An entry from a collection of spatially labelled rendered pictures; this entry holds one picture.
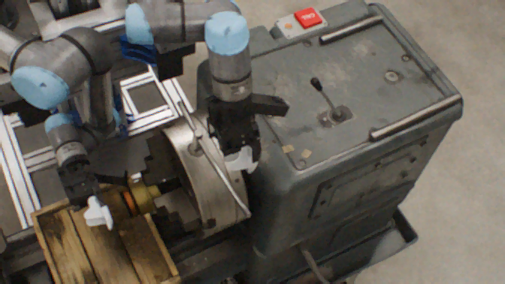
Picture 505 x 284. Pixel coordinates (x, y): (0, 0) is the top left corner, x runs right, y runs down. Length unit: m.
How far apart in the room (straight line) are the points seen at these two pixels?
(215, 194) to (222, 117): 0.33
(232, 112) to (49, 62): 0.44
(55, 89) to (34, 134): 1.41
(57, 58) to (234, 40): 0.48
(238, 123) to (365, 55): 0.58
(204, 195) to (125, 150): 1.27
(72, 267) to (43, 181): 0.98
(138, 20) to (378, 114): 0.68
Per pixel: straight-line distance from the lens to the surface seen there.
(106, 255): 1.71
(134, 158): 2.64
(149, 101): 2.80
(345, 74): 1.60
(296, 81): 1.55
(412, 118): 1.53
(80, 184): 1.56
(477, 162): 3.18
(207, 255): 1.71
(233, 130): 1.15
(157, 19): 1.14
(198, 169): 1.42
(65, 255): 1.73
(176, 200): 1.51
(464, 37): 3.71
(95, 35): 1.44
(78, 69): 1.40
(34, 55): 1.40
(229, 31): 1.04
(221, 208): 1.46
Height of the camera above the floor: 2.45
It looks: 57 degrees down
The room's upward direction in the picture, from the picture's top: 9 degrees clockwise
